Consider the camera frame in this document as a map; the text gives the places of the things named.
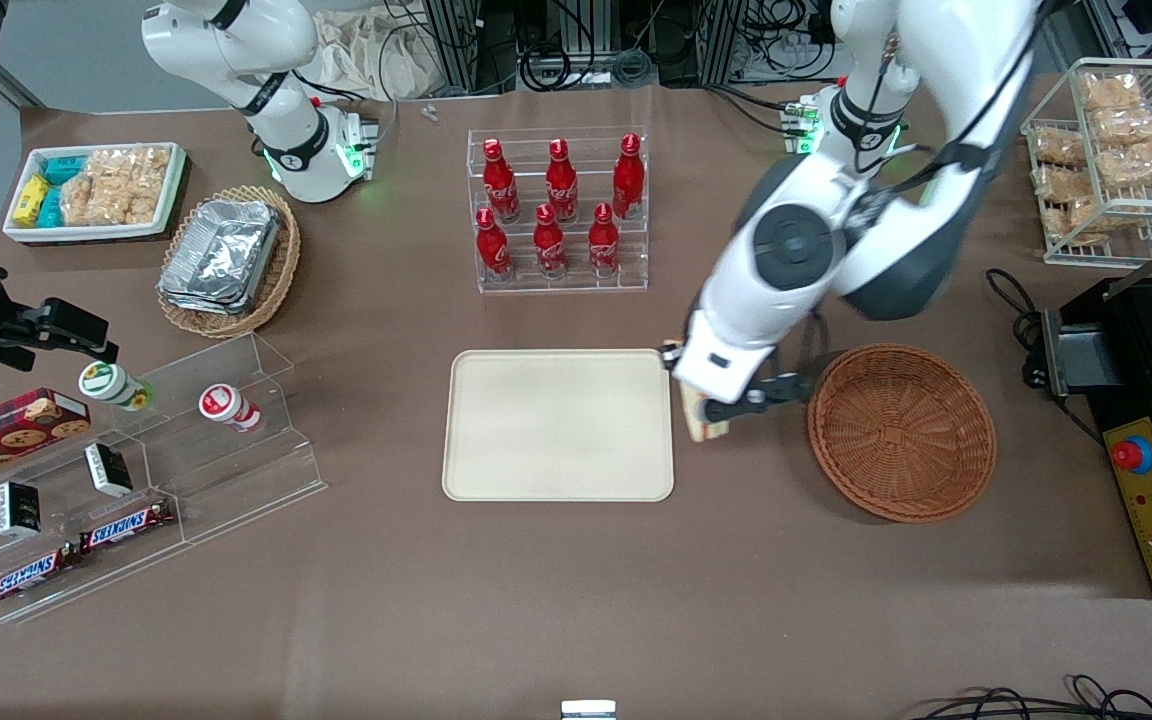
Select coiled black cable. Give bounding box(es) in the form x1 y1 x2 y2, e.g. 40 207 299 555
521 45 574 93

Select Snickers chocolate bar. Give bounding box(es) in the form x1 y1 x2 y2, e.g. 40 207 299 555
79 498 177 555
0 545 82 609

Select red cola bottle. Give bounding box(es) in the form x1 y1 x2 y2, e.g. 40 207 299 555
612 132 646 220
475 207 514 282
545 138 580 223
588 202 621 278
481 138 522 225
533 203 568 279

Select black countertop appliance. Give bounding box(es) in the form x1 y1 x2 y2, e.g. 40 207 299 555
1041 275 1152 599

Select stacked foil containers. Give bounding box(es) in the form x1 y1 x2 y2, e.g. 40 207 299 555
158 199 283 317

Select beige plastic tray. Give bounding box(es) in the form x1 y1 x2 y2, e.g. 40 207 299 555
441 348 676 503

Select white rectangular snack tray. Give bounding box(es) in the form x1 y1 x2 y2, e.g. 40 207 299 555
2 142 187 244

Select oval light wicker basket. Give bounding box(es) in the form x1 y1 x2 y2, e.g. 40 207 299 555
156 185 302 340

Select triangular sandwich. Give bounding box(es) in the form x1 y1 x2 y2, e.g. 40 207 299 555
663 340 733 444

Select black floor cables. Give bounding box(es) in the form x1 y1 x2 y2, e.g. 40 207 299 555
911 675 1152 720

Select red-capped yogurt bottle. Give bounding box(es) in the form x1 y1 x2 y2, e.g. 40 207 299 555
198 384 264 433

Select red cookie box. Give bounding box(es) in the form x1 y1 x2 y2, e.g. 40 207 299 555
0 388 92 491

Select black appliance power cable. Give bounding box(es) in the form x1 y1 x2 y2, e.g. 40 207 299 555
986 268 1107 446

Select small black box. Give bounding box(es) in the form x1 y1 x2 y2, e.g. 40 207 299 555
84 442 135 498
0 481 43 538

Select clear acrylic bottle rack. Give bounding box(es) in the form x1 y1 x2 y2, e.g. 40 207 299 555
466 126 651 295

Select clear bag of fried snacks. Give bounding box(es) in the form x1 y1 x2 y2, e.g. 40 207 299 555
1046 195 1122 247
1033 163 1099 205
1091 105 1152 147
1081 72 1145 112
1096 140 1152 190
1031 128 1089 169

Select coiled grey cable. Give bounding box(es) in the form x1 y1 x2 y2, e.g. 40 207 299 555
611 48 655 87

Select green-capped yogurt bottle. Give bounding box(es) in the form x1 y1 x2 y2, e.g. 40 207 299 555
78 361 154 412

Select beige crumpled cloth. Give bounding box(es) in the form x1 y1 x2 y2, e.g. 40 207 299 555
311 10 457 101

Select yellow snack packet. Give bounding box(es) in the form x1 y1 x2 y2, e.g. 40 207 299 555
13 174 51 228

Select round brown wicker basket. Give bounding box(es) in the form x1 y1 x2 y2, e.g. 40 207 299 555
807 343 998 525

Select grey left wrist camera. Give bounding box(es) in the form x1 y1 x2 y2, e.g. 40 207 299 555
702 372 818 422

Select clear bag of rice crackers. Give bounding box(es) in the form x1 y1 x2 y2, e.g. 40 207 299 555
61 147 172 227

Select clear acrylic step stand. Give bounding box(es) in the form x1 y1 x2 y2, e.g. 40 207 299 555
0 332 328 625

